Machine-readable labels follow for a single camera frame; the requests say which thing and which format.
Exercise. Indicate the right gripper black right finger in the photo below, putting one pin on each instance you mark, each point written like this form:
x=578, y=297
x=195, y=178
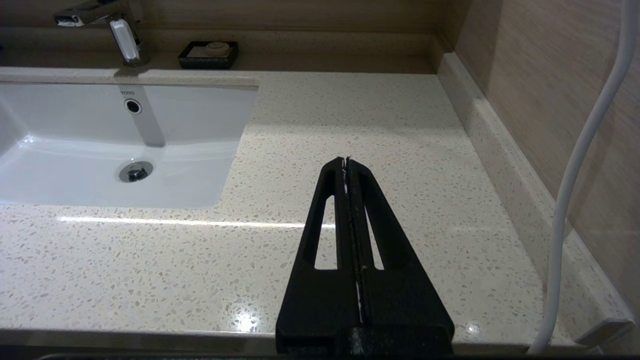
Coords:
x=400, y=305

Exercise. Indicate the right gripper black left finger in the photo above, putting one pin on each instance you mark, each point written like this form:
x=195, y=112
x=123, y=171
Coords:
x=310, y=305

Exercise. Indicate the chrome sink drain stopper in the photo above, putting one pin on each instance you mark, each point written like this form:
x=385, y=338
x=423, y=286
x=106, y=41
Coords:
x=135, y=171

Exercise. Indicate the black square soap dish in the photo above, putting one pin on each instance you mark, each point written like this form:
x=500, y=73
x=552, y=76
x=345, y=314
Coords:
x=200, y=61

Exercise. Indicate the white ceramic sink basin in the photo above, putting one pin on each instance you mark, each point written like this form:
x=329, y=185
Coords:
x=65, y=185

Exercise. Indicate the round white soap bar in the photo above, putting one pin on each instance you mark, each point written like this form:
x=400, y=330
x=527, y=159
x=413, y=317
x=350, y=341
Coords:
x=218, y=47

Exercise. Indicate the chrome sink faucet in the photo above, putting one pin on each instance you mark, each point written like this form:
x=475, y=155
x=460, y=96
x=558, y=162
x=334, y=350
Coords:
x=127, y=45

